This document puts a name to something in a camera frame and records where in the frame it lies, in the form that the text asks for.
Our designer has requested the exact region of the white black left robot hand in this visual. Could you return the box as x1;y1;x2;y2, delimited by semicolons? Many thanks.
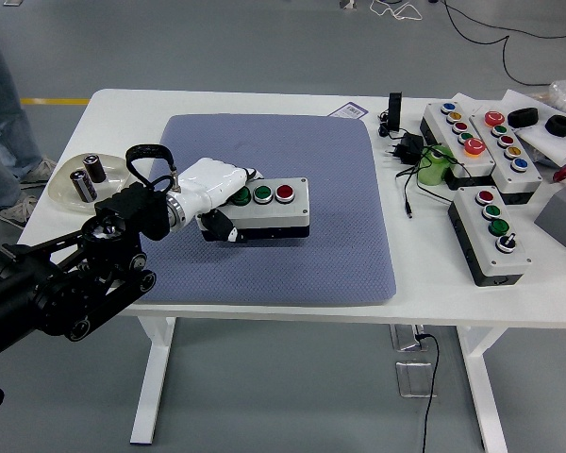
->
173;158;265;244

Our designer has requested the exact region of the four-control button box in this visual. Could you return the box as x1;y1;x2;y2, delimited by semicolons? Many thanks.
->
216;176;311;240
446;186;533;288

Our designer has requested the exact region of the five-button box blue yellow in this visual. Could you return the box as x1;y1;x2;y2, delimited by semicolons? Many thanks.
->
419;101;496;191

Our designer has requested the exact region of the five-button box red mushroom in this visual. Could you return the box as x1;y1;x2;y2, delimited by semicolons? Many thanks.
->
469;109;544;207

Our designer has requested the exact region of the grey box orange button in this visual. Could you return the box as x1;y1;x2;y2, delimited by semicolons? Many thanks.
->
533;175;566;256

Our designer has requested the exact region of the cream shallow dish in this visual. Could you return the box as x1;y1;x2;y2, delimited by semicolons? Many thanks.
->
47;153;133;211

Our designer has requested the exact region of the blue-grey mesh mat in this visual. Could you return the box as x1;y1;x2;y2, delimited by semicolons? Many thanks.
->
117;113;398;306

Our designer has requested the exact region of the purple-edged label card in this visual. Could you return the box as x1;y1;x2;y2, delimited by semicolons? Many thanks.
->
328;101;369;120

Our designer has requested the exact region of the white table leg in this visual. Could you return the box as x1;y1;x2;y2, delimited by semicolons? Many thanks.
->
129;316;178;445
455;326;509;453

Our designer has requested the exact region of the black upright device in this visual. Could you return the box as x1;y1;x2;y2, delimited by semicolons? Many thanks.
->
387;92;404;133

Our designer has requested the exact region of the black power adapter plug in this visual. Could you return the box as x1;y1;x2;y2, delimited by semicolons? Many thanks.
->
384;132;425;166

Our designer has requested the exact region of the green cylinder toy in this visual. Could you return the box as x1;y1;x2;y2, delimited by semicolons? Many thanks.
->
415;144;457;187

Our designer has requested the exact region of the person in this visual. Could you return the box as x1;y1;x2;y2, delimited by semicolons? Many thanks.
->
0;0;58;231

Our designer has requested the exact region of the white flat board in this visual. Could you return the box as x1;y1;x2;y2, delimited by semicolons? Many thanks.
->
499;89;566;167

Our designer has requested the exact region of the black adapter cable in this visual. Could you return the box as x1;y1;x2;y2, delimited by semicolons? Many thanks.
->
395;143;473;221

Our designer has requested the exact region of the clear acrylic bracket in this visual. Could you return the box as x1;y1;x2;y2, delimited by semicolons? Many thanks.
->
394;361;438;399
389;324;428;353

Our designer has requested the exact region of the white floor cord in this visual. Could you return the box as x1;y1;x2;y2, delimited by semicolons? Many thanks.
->
370;0;424;23

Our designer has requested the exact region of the black power cable under table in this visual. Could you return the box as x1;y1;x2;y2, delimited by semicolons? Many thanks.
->
414;332;441;453

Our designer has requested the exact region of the black foam ring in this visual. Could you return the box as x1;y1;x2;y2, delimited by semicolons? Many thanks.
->
507;107;540;129
544;114;566;139

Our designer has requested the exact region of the black floor cable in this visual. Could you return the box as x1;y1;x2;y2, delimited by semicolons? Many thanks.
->
441;0;566;87

